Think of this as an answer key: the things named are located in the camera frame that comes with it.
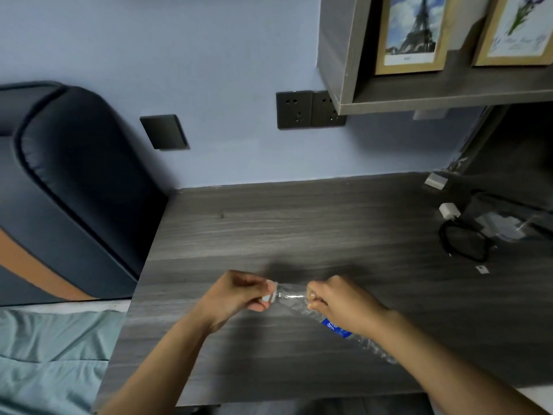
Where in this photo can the framed lavender picture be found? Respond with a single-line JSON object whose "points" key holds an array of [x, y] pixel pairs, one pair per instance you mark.
{"points": [[516, 30]]}

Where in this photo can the person's left forearm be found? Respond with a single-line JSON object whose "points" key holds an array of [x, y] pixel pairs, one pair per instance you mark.
{"points": [[164, 363]]}

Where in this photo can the clear plastic water bottle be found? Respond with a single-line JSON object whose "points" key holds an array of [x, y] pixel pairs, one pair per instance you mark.
{"points": [[302, 304]]}

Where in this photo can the grey wooden wall shelf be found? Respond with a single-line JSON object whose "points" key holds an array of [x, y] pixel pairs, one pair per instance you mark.
{"points": [[432, 88]]}

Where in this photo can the light green bed sheet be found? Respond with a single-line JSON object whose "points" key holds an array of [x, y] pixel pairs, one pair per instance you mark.
{"points": [[52, 354]]}

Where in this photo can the white charger plug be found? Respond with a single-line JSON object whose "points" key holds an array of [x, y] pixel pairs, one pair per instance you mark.
{"points": [[450, 210]]}

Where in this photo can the framed tower picture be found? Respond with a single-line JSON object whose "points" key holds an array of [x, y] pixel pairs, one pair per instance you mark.
{"points": [[412, 32]]}

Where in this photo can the dark double wall socket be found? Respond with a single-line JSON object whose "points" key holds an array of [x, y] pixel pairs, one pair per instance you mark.
{"points": [[309, 109]]}

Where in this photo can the person's left hand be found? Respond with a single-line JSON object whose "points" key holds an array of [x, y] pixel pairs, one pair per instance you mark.
{"points": [[229, 298]]}

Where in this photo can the person's left fingers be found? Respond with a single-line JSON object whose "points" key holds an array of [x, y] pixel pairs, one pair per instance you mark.
{"points": [[255, 290]]}

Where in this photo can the person's right thumb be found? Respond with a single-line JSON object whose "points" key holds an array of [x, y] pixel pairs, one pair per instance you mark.
{"points": [[315, 304]]}

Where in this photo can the person's right forearm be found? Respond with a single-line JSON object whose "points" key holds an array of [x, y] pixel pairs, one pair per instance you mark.
{"points": [[449, 367]]}

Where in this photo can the dark blue padded headboard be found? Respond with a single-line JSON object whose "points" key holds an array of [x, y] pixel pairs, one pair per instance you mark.
{"points": [[65, 190]]}

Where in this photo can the dark wall switch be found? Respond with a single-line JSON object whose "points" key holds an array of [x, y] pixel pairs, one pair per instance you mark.
{"points": [[165, 132]]}

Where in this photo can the person's right hand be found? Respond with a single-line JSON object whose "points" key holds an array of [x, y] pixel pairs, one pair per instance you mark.
{"points": [[345, 306]]}

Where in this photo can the white bottle cap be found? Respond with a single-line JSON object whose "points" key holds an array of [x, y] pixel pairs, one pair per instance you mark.
{"points": [[272, 293]]}

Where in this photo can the small white box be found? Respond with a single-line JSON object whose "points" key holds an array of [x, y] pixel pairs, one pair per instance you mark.
{"points": [[435, 181]]}

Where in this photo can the clear plastic bag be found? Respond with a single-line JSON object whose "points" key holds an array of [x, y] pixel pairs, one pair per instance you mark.
{"points": [[505, 222]]}

